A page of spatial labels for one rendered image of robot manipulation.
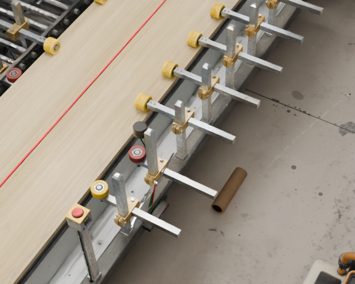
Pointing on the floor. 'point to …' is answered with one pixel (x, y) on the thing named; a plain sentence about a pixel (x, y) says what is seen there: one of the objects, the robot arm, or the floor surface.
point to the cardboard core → (229, 190)
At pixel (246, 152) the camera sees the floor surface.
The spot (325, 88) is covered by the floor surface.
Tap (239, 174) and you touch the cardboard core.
